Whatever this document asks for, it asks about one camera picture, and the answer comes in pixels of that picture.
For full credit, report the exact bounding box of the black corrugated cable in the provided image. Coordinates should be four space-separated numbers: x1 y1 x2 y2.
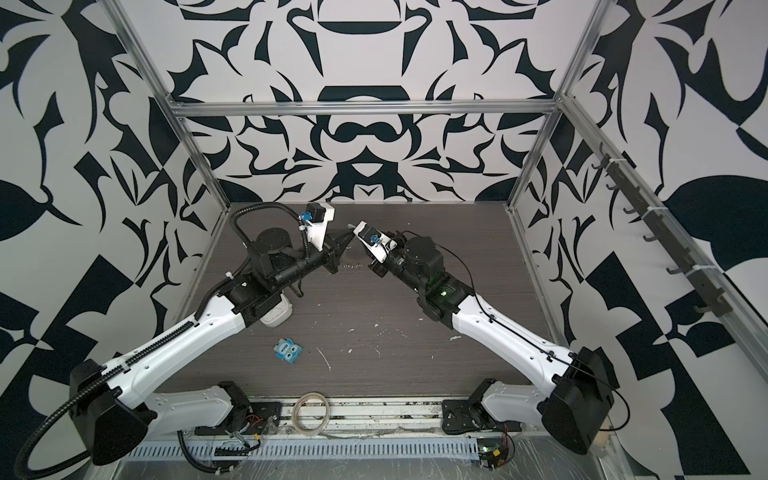
13 201 310 480

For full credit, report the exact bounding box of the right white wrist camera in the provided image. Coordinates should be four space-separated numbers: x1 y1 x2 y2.
354 221 397 261

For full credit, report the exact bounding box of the green circuit board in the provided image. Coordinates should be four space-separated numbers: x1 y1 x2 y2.
477 435 516 471

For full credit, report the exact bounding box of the white square clock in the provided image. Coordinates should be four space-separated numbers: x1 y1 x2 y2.
260 294 293 328

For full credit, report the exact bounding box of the blue owl eraser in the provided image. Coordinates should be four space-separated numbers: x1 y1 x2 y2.
273 338 302 364

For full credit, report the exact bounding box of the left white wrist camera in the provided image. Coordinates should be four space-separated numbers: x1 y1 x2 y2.
299 202 335 251

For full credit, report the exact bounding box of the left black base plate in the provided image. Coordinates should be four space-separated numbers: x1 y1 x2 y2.
194 401 282 436

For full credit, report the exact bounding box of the silver keyring with keys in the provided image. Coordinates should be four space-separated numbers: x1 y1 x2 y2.
342 224 367 269

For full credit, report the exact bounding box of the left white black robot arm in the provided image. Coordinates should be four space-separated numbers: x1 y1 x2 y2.
65 226 352 465

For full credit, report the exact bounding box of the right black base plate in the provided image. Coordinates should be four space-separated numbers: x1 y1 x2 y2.
441 400 507 435

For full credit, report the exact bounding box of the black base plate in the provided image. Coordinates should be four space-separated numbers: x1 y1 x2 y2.
194 401 282 436
441 400 507 435

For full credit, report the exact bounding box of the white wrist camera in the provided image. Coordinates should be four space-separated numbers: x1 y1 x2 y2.
354 221 397 261
299 202 335 251

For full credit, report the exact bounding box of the white perforated cable duct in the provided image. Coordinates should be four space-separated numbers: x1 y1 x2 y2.
119 439 481 462

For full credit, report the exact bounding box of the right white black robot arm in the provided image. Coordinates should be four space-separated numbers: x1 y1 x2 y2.
358 230 614 455

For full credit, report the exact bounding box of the clear tape roll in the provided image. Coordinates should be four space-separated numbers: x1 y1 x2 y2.
290 392 331 437

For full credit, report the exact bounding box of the black hook rail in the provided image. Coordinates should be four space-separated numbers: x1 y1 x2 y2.
594 146 733 318

